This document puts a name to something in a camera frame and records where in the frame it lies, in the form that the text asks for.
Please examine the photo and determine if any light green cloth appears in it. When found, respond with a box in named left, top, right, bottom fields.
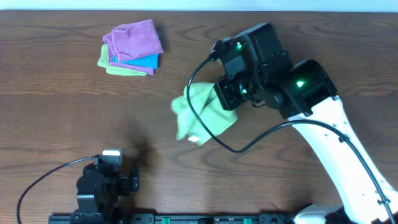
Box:
left=170, top=82, right=238, bottom=146
left=97, top=44, right=146, bottom=77

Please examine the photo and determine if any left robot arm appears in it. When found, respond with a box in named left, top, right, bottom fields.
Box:
left=69, top=155, right=139, bottom=224

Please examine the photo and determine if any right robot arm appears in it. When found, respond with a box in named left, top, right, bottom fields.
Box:
left=213, top=23, right=397, bottom=223

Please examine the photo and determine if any blue folded cloth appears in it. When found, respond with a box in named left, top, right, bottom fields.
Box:
left=112, top=54, right=159, bottom=69

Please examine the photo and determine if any purple folded cloth on top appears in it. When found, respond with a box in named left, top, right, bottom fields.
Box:
left=103, top=20, right=164, bottom=61

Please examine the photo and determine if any light green folded cloth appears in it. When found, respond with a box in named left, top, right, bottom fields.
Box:
left=97, top=44, right=146, bottom=77

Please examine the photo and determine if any left black cable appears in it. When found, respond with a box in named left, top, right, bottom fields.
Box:
left=16, top=156, right=100, bottom=224

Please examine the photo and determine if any black cable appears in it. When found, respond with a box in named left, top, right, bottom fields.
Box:
left=16, top=156, right=100, bottom=224
left=185, top=52, right=397, bottom=224

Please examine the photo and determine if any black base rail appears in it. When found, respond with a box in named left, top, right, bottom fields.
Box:
left=48, top=213, right=294, bottom=224

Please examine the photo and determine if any right black cable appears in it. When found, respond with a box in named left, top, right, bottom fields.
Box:
left=185, top=52, right=397, bottom=224

